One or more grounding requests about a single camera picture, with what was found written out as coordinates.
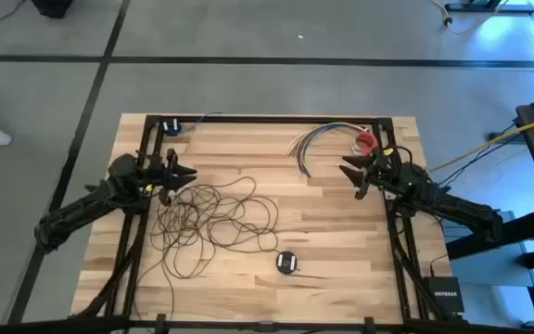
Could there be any colourful cable bundle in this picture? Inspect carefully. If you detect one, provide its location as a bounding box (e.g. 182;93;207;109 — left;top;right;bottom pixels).
289;122;371;159

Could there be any black switch cable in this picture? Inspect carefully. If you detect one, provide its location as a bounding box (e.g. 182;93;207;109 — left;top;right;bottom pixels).
428;252;449;279

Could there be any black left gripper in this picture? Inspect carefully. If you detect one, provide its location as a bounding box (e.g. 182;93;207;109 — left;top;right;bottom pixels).
147;148;198;208

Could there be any black Netgear network switch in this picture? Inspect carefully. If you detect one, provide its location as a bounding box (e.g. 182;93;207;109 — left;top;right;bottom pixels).
423;276;465;315

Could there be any black stand base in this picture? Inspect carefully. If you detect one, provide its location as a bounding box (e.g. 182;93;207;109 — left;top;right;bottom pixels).
443;0;534;14

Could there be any yellow hanging cable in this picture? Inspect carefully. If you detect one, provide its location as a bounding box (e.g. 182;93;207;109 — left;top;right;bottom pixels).
426;110;534;174

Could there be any red tape dispenser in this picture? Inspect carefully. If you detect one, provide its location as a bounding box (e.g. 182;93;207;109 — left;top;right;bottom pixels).
357;131;379;157

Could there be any black round cord spool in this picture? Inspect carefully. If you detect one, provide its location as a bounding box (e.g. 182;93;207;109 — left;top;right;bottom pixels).
275;250;299;275

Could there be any beige cable with plug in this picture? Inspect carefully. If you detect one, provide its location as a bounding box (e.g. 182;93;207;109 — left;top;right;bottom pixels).
428;0;512;36

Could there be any blue round device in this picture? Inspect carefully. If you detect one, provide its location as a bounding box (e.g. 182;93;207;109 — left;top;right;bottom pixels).
162;118;183;137

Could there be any long thin black cord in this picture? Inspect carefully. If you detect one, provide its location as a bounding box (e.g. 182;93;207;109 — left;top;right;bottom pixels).
132;175;296;322

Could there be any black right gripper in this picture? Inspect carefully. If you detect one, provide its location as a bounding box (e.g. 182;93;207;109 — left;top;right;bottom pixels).
338;147;397;200

